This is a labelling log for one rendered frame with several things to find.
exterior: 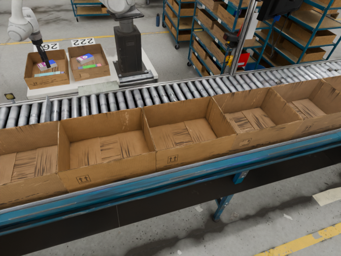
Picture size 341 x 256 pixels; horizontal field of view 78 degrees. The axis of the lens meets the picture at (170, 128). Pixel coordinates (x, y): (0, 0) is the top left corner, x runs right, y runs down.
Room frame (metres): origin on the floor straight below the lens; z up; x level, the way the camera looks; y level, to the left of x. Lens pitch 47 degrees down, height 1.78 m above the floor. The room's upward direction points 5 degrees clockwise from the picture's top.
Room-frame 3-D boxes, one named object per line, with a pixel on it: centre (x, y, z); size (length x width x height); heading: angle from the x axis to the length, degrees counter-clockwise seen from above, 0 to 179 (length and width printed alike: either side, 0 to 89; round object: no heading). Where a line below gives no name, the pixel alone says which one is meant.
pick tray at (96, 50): (1.60, 0.74, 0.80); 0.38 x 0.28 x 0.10; 26
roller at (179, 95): (1.23, -0.09, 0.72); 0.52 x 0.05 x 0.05; 21
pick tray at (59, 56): (1.45, 1.02, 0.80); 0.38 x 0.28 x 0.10; 23
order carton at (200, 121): (0.74, -0.08, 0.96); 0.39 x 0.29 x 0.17; 111
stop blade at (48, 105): (0.90, 0.79, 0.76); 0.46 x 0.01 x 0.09; 21
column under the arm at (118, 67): (1.63, 0.40, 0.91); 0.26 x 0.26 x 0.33; 24
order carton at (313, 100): (1.02, -0.81, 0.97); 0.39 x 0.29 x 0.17; 111
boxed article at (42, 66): (1.52, 1.07, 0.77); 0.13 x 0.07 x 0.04; 136
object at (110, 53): (1.61, 0.72, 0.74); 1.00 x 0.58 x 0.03; 114
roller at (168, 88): (1.21, -0.03, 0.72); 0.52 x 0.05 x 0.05; 21
